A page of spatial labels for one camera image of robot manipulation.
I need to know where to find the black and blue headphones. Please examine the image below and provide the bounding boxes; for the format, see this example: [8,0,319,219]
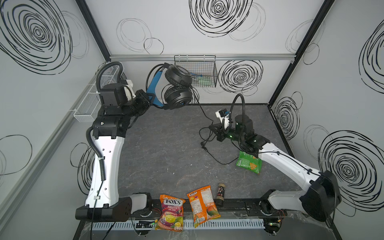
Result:
[145,63,193,110]

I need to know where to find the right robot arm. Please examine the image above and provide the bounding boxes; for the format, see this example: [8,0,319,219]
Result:
[209,94,342,224]

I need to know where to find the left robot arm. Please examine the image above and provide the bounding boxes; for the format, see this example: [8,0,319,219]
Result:
[75,62,153,223]

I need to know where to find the green snack bag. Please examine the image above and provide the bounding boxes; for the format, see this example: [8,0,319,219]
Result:
[236,151,263,174]

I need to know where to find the green item in basket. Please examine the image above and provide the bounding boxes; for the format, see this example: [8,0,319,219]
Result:
[192,75,217,88]

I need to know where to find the small dark spice bottle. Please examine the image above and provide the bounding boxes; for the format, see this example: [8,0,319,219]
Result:
[216,183,226,207]

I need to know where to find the orange snack bag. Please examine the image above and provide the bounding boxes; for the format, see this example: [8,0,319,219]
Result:
[187,186,221,228]

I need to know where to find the Fox's fruits candy bag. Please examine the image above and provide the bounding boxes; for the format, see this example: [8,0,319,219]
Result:
[155,195,186,232]

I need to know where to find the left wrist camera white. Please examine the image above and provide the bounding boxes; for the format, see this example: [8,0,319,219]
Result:
[124,80,136,101]

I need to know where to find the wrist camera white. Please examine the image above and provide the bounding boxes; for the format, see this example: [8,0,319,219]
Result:
[124,80,136,101]
[216,109,231,133]

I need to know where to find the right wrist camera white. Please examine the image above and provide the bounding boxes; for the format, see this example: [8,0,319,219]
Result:
[216,109,231,133]

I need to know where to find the aluminium wall rail back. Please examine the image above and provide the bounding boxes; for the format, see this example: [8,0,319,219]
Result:
[110,54,296,62]

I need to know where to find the aluminium wall rail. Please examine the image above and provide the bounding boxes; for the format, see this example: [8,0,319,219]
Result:
[110,54,296,62]
[1,66,97,222]

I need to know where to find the black wire basket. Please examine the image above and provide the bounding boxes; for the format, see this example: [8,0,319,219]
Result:
[174,55,218,82]

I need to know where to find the aluminium wall rail left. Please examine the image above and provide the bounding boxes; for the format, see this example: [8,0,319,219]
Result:
[1,66,97,222]

